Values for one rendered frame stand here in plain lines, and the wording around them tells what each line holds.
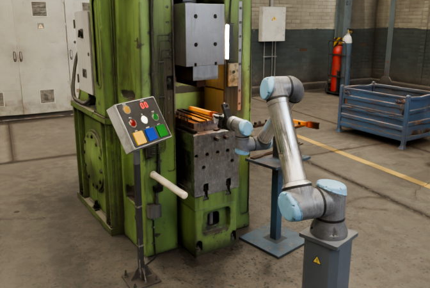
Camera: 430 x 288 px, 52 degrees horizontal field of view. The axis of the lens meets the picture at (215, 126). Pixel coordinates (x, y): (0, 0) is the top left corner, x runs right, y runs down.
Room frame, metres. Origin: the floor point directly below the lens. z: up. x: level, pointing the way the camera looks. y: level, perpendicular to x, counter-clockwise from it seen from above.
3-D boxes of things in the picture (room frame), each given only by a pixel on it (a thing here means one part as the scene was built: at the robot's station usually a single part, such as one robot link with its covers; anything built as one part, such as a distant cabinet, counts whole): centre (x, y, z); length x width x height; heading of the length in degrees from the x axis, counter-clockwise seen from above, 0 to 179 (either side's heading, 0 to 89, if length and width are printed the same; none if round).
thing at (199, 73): (3.11, 0.18, 1.32); 0.42 x 0.20 x 0.10; 33
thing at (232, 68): (3.22, -0.13, 1.27); 0.09 x 0.02 x 0.17; 123
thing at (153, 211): (2.84, 0.43, 0.36); 0.09 x 0.07 x 0.12; 123
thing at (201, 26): (3.14, 0.14, 1.56); 0.42 x 0.39 x 0.40; 33
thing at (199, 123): (3.11, 0.18, 0.96); 0.42 x 0.20 x 0.09; 33
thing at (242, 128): (2.63, -0.17, 1.02); 0.12 x 0.09 x 0.10; 33
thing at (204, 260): (2.90, 0.04, 0.01); 0.58 x 0.39 x 0.01; 123
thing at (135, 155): (2.57, 0.48, 0.54); 0.04 x 0.04 x 1.08; 33
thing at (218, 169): (3.15, 0.13, 0.69); 0.56 x 0.38 x 0.45; 33
